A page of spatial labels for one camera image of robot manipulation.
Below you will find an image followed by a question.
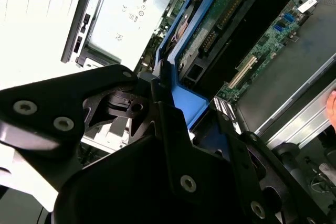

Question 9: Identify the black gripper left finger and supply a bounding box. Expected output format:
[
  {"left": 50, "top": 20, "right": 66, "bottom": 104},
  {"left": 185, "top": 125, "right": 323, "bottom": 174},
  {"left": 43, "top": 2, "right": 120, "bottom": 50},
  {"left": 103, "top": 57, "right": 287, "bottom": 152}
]
[{"left": 0, "top": 60, "right": 205, "bottom": 201}]

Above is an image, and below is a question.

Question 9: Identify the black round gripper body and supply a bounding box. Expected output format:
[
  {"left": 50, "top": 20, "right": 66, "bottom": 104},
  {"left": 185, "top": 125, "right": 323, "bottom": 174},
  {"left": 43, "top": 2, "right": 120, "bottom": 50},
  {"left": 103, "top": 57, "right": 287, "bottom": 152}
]
[{"left": 54, "top": 132, "right": 250, "bottom": 224}]

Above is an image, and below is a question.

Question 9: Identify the person hand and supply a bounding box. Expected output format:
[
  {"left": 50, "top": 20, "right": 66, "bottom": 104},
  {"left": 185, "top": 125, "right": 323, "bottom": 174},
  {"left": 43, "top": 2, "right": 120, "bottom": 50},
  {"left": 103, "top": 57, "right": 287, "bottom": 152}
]
[{"left": 325, "top": 90, "right": 336, "bottom": 133}]

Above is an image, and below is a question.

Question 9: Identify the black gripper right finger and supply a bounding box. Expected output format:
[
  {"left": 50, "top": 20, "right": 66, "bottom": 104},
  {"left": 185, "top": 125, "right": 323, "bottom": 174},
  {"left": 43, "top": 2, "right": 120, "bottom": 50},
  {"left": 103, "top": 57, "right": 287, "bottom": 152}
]
[{"left": 212, "top": 97, "right": 332, "bottom": 224}]

